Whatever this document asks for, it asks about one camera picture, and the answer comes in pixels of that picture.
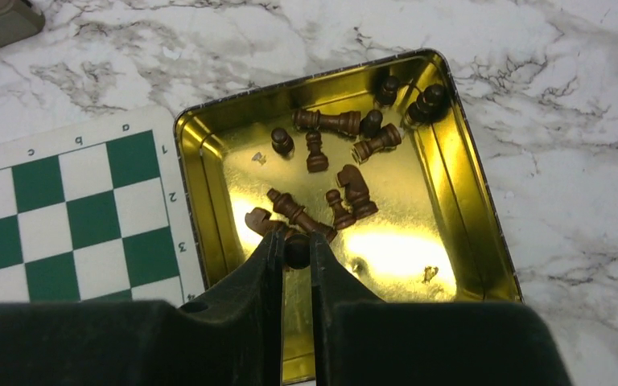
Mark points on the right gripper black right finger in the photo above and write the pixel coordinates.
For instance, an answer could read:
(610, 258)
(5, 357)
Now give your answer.
(362, 340)

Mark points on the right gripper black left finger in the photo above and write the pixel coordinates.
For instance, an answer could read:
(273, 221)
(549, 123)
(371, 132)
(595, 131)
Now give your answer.
(229, 335)

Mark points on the dark pawn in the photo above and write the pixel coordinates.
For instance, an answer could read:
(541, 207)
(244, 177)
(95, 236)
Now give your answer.
(371, 123)
(297, 251)
(282, 143)
(342, 218)

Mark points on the gold tin with dark pieces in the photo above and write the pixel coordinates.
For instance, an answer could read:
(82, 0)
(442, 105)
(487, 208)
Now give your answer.
(348, 235)

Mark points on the green white chess board mat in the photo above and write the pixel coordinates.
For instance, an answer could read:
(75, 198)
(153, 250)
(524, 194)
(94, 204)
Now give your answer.
(97, 211)

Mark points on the dark knight piece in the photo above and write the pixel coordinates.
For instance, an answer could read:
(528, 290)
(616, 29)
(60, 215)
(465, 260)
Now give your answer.
(356, 192)
(258, 220)

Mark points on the dark queen piece lying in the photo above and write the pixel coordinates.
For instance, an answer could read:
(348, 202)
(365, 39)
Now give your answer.
(285, 205)

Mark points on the dark rook piece lying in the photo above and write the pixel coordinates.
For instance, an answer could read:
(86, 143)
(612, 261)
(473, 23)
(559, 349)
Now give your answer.
(387, 137)

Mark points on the dark pawn by king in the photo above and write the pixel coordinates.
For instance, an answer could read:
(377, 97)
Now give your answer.
(371, 123)

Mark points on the dark king piece lying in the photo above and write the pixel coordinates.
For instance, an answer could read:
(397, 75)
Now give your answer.
(347, 123)

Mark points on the dark pawn corner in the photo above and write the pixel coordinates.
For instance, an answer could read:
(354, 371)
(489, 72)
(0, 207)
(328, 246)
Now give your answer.
(430, 105)
(387, 92)

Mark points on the dark pawn far corner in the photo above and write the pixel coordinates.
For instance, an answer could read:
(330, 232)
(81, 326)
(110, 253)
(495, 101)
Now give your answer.
(430, 105)

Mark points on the small grey tan clip device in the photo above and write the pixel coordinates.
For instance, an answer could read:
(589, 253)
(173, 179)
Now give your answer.
(19, 20)

